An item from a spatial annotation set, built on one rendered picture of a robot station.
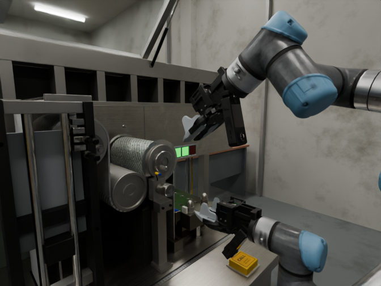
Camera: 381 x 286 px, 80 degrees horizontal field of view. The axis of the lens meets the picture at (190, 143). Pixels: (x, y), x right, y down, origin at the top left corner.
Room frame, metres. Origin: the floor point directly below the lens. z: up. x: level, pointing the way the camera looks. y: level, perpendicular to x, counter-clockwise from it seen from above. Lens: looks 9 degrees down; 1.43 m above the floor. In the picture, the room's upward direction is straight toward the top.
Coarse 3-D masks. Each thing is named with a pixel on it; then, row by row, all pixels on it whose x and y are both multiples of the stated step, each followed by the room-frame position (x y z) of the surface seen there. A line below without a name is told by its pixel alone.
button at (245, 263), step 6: (240, 252) 0.73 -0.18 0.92; (234, 258) 0.70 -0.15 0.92; (240, 258) 0.70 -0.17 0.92; (246, 258) 0.70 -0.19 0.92; (252, 258) 0.70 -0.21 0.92; (234, 264) 0.68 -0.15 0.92; (240, 264) 0.67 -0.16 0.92; (246, 264) 0.67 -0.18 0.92; (252, 264) 0.67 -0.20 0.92; (240, 270) 0.66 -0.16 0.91; (246, 270) 0.65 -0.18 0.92
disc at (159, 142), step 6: (150, 144) 0.72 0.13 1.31; (156, 144) 0.74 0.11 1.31; (168, 144) 0.77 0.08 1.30; (150, 150) 0.72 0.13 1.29; (174, 150) 0.79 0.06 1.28; (144, 156) 0.70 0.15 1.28; (144, 162) 0.70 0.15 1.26; (144, 168) 0.70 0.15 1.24; (174, 168) 0.79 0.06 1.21; (144, 174) 0.70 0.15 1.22
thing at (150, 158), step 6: (162, 144) 0.75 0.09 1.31; (156, 150) 0.72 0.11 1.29; (168, 150) 0.76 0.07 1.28; (150, 156) 0.71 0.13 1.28; (174, 156) 0.78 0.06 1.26; (150, 162) 0.71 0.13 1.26; (174, 162) 0.78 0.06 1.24; (150, 168) 0.71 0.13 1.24; (150, 174) 0.72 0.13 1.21; (162, 174) 0.74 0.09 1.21; (168, 174) 0.76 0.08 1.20
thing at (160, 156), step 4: (160, 152) 0.73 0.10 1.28; (164, 152) 0.74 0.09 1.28; (168, 152) 0.75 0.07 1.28; (156, 156) 0.72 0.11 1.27; (160, 156) 0.72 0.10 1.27; (164, 156) 0.73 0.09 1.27; (168, 156) 0.75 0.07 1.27; (156, 160) 0.71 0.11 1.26; (160, 160) 0.72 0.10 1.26; (164, 160) 0.73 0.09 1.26; (168, 160) 0.75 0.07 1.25; (172, 160) 0.76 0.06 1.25; (156, 164) 0.71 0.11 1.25; (160, 164) 0.72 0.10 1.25; (164, 164) 0.73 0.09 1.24; (168, 164) 0.75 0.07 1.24; (156, 168) 0.71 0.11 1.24; (168, 168) 0.75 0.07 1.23; (160, 172) 0.72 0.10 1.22; (164, 172) 0.73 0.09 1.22
